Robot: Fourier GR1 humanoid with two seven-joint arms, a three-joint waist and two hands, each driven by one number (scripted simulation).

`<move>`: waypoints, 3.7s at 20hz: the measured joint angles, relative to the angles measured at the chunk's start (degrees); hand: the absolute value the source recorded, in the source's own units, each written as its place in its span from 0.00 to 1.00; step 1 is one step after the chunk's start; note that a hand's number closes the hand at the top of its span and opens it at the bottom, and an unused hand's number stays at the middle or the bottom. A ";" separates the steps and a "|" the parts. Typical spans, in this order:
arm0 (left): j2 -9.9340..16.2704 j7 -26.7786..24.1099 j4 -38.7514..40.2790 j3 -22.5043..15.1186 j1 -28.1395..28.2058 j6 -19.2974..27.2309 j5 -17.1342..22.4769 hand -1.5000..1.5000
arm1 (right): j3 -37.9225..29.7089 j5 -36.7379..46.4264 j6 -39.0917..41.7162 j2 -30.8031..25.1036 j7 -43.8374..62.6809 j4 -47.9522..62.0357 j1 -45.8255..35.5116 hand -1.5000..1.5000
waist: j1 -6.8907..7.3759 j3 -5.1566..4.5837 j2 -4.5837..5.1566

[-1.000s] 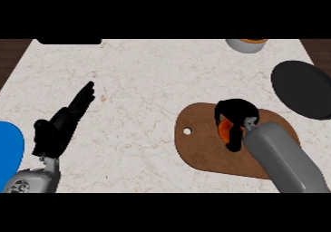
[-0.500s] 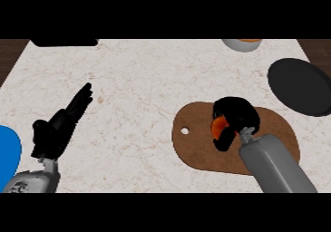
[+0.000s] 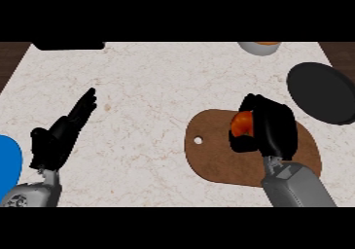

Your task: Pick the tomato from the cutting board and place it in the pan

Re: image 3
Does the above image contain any grey bowl with orange content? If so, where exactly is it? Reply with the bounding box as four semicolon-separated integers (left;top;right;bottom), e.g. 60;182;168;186
237;42;283;56

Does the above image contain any blue round plate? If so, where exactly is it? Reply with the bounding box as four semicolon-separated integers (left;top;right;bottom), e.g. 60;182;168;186
0;133;26;208

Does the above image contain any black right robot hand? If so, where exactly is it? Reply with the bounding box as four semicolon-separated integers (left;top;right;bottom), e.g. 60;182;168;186
228;93;299;162

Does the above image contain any black flat appliance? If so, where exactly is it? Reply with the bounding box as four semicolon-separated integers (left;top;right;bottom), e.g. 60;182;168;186
32;42;107;52

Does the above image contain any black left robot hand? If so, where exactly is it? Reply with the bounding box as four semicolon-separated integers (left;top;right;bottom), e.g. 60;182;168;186
29;87;100;172

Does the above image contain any red-orange tomato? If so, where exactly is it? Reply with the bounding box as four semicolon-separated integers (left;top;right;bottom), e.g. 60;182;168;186
230;110;255;138

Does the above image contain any black round pan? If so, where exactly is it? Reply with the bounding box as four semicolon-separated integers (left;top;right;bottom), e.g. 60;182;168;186
285;61;355;126

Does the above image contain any brown wooden cutting board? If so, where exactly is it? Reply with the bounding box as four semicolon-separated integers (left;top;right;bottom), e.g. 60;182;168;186
183;108;324;188

